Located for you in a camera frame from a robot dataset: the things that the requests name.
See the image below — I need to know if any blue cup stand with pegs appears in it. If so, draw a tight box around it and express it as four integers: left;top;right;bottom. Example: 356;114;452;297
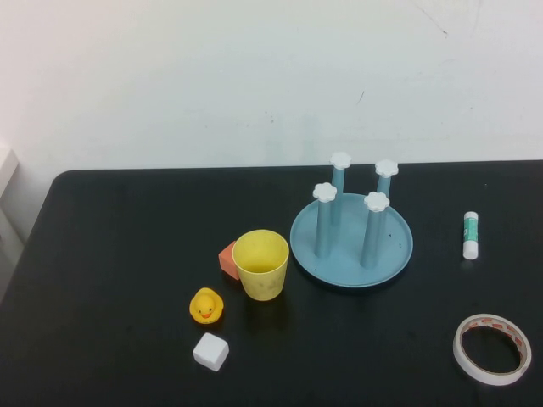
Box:
289;151;415;289

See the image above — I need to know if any white green glue stick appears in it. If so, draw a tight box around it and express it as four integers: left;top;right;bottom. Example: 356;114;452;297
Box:
462;211;484;260

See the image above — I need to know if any white adhesive tape roll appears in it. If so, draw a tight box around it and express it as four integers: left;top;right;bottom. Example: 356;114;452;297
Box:
451;313;532;387

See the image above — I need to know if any white foam cube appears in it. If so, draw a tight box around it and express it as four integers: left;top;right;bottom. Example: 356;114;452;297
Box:
193;332;230;373

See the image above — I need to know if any yellow rubber duck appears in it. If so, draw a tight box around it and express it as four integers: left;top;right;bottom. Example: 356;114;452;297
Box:
188;287;225;326

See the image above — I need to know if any yellow plastic cup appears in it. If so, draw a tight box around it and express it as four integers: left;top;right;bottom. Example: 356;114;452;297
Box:
232;229;290;302

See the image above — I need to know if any orange foam cube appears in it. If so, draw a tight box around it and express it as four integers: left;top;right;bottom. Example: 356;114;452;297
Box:
217;240;241;282

